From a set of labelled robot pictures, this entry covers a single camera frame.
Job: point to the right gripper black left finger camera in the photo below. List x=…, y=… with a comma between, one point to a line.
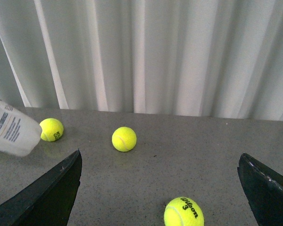
x=47, y=201

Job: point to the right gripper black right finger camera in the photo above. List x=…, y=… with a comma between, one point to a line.
x=263, y=188

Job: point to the clear plastic tennis ball can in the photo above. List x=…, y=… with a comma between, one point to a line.
x=19, y=133

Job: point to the yellow tennis ball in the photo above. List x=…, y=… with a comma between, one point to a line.
x=52, y=129
x=124, y=139

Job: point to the far right yellow tennis ball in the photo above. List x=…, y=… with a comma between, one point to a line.
x=124, y=139

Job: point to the white pleated curtain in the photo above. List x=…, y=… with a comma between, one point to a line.
x=218, y=58

